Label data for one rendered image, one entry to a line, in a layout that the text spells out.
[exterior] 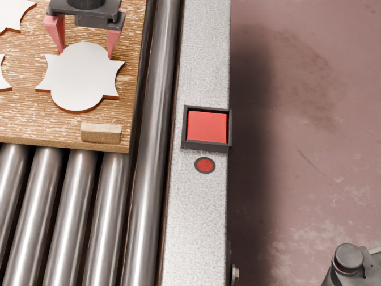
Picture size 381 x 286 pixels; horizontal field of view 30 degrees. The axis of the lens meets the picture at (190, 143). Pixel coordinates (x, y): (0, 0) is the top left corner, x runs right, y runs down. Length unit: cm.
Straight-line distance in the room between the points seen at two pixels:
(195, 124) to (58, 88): 21
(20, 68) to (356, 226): 133
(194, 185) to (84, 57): 28
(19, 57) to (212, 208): 40
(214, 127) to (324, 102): 145
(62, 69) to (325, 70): 162
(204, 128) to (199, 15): 28
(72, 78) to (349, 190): 134
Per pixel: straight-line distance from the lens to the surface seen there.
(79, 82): 110
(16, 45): 118
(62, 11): 108
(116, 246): 96
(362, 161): 236
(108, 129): 101
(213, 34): 125
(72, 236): 96
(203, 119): 108
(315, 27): 279
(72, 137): 104
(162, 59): 118
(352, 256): 173
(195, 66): 118
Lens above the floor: 172
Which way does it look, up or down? 49 degrees down
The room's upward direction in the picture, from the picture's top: 8 degrees clockwise
